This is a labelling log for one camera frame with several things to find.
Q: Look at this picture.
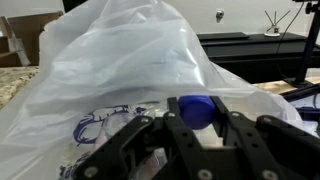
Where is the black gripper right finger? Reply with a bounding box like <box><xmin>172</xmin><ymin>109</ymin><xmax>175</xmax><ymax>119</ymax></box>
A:
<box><xmin>210</xmin><ymin>97</ymin><xmax>320</xmax><ymax>180</ymax></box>

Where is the black low cabinet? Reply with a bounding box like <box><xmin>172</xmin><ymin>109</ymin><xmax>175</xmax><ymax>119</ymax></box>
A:
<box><xmin>197</xmin><ymin>32</ymin><xmax>307</xmax><ymax>84</ymax></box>

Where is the translucent plastic bag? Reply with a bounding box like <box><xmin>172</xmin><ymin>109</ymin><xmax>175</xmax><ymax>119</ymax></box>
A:
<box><xmin>0</xmin><ymin>0</ymin><xmax>303</xmax><ymax>180</ymax></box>

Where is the cardboard box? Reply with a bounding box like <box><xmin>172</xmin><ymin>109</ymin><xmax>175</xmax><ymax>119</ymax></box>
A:
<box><xmin>1</xmin><ymin>11</ymin><xmax>62</xmax><ymax>66</ymax></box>

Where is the blue cap bottle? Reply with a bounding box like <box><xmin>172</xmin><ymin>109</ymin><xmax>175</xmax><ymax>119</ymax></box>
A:
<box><xmin>93</xmin><ymin>95</ymin><xmax>216</xmax><ymax>180</ymax></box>

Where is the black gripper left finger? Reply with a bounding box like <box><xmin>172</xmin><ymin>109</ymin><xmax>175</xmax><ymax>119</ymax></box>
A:
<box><xmin>73</xmin><ymin>98</ymin><xmax>198</xmax><ymax>180</ymax></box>

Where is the black camera stand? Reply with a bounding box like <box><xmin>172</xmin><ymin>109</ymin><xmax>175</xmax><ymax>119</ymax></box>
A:
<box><xmin>281</xmin><ymin>0</ymin><xmax>320</xmax><ymax>101</ymax></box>

